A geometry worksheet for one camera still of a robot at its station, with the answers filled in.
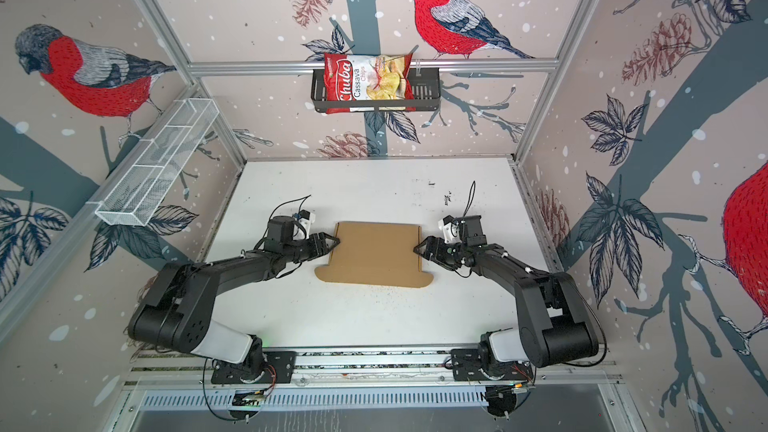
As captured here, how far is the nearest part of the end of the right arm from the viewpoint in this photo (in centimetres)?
71

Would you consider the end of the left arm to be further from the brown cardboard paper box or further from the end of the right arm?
the end of the right arm

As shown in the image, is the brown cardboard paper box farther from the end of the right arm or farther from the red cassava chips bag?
the red cassava chips bag

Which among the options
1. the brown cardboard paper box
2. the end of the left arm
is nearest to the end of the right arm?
Result: the brown cardboard paper box

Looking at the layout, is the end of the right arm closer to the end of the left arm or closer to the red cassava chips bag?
the end of the left arm

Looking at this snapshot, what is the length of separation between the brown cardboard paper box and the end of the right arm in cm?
5

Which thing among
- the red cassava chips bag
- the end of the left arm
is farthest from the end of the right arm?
the red cassava chips bag

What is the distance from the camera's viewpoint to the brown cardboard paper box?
34.4 inches

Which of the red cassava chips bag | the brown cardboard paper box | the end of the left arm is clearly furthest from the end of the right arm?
the red cassava chips bag

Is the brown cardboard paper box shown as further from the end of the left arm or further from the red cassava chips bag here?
the red cassava chips bag

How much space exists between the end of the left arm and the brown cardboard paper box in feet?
0.15

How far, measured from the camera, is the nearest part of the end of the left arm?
0.81m

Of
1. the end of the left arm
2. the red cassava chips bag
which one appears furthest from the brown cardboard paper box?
the red cassava chips bag

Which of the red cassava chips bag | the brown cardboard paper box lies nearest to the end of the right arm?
the brown cardboard paper box
